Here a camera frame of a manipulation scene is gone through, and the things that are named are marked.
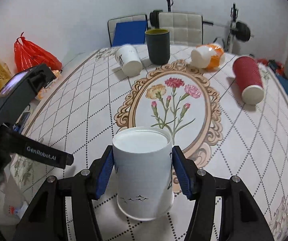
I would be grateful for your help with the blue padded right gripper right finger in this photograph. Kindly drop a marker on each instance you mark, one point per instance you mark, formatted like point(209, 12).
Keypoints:
point(241, 217)

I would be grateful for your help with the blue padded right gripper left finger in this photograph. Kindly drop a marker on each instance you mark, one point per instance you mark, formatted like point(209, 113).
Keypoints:
point(45, 217)

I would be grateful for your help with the white paper cup with birds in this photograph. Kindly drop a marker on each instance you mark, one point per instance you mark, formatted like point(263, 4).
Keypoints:
point(143, 168)

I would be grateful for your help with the white paper cup lying left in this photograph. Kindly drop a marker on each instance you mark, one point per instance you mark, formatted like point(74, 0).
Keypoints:
point(129, 60)

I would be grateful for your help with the red ribbed paper cup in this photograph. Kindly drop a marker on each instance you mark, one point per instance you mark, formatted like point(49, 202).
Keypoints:
point(248, 79)

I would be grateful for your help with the orange and white paper cup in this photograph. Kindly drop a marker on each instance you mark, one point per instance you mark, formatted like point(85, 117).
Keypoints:
point(207, 56)

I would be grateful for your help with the dark green cup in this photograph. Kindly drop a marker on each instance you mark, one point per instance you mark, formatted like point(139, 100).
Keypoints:
point(158, 44)

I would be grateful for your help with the red plastic bag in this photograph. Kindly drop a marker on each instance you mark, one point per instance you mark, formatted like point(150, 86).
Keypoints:
point(27, 54)

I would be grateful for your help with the floral diamond-pattern tablecloth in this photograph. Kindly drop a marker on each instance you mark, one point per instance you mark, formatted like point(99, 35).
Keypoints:
point(202, 111)

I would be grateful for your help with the chair with blue cushion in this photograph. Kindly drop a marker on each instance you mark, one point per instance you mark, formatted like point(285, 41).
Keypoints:
point(127, 30)

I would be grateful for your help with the white barbell rack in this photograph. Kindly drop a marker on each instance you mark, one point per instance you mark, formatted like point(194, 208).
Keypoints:
point(228, 45)

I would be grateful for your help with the barbell with black plates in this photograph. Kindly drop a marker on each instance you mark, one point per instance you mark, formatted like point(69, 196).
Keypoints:
point(243, 33)

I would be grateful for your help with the white quilted chair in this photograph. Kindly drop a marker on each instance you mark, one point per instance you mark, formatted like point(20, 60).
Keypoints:
point(184, 28)

